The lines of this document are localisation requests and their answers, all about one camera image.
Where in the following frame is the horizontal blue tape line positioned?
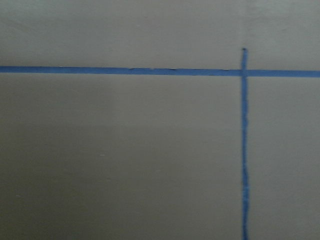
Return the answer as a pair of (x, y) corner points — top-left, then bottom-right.
(0, 66), (320, 78)

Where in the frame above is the vertical blue tape line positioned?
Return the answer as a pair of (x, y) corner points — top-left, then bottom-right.
(240, 48), (250, 240)

